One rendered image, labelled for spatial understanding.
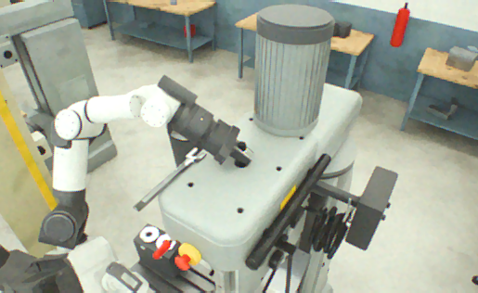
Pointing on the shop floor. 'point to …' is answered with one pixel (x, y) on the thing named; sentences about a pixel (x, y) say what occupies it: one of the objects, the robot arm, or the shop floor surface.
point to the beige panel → (10, 157)
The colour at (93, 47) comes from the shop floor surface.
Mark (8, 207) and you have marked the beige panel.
